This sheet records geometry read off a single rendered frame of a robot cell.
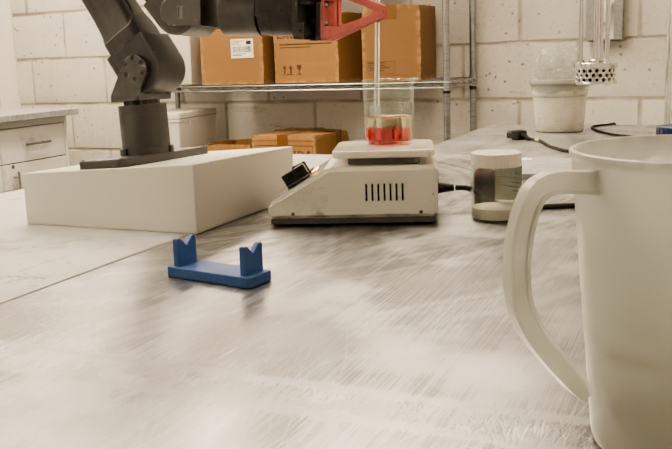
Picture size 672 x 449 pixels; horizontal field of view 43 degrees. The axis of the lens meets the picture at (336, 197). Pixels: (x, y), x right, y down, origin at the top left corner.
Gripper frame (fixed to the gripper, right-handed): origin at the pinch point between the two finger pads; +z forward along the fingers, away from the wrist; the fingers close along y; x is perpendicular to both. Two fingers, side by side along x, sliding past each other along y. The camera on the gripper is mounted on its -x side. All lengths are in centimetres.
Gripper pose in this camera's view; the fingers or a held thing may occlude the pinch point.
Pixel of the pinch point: (379, 11)
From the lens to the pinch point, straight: 104.0
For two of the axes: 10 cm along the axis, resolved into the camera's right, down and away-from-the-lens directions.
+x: 0.0, 9.8, 1.8
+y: 2.7, -1.7, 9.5
